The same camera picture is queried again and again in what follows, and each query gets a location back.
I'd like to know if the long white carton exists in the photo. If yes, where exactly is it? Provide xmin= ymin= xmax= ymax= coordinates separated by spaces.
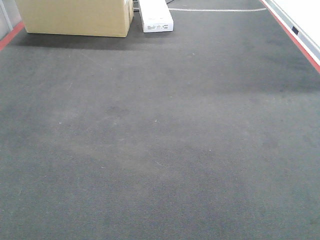
xmin=138 ymin=0 xmax=174 ymax=33

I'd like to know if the large cardboard box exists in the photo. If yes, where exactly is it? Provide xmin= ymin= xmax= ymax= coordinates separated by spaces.
xmin=16 ymin=0 xmax=134 ymax=38

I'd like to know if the conveyor side rail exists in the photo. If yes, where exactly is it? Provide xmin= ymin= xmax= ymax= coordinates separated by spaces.
xmin=261 ymin=0 xmax=320 ymax=72

